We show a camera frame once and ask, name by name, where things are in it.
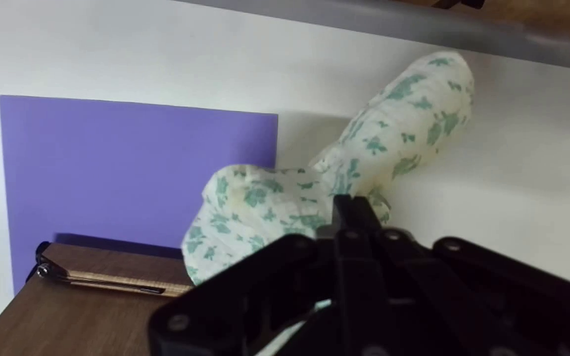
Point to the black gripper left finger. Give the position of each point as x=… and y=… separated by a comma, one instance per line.
x=253, y=303

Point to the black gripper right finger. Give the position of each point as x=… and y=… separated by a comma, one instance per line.
x=470, y=303

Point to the white green patterned towel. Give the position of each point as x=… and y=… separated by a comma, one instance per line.
x=397, y=125

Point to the brown wooden book stand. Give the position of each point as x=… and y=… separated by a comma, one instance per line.
x=68, y=323

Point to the purple paper sheet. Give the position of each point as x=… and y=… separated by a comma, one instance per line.
x=100, y=171

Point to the gray table edge rail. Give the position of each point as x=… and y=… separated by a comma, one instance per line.
x=431, y=30

